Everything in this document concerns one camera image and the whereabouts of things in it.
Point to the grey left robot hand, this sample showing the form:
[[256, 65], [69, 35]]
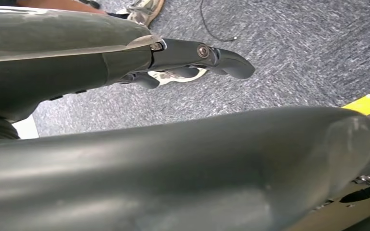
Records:
[[178, 178]]

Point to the person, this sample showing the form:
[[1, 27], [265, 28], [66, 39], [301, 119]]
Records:
[[60, 4]]

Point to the beige patterned shoe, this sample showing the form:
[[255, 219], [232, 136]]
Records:
[[146, 11], [172, 78]]

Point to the white panel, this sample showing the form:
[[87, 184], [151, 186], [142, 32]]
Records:
[[27, 129]]

